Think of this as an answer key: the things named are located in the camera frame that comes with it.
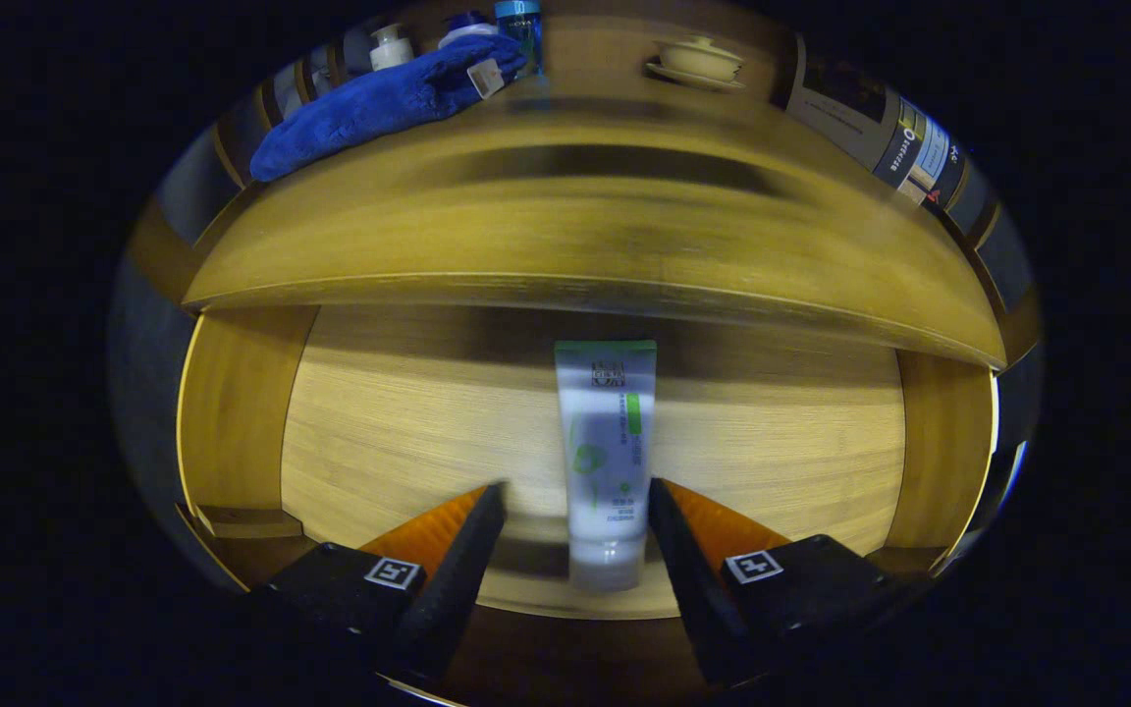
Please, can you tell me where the white tube with green end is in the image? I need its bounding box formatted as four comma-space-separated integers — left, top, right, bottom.
554, 340, 659, 593

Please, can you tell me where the black-spine book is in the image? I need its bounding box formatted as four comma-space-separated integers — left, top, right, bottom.
924, 137, 969, 212

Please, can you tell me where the teal blue bottle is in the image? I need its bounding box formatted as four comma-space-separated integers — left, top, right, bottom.
494, 0, 545, 80

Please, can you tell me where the white-spine book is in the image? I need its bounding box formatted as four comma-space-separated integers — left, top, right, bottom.
904, 113, 951, 202

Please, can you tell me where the beige lidded teacup with saucer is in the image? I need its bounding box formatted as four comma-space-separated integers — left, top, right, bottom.
646, 35, 747, 93

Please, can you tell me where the wooden cabinet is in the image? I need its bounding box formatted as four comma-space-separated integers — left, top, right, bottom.
129, 0, 1038, 590

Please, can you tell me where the wooden countertop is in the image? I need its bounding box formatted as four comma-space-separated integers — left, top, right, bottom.
181, 59, 1008, 372

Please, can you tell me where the wooden drawer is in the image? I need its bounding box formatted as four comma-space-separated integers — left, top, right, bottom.
176, 299, 1003, 703

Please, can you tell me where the white bottle with blue cap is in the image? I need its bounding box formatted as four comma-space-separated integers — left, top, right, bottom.
438, 11, 500, 50

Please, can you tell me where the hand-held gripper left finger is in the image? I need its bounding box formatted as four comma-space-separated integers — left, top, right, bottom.
249, 480, 509, 686

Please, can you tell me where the white pump bottle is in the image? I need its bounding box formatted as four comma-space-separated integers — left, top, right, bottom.
369, 24, 415, 72

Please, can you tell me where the blue towel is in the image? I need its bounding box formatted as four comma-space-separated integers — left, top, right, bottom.
249, 32, 529, 184

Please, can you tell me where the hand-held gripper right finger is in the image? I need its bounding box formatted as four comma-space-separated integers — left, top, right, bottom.
647, 477, 923, 686

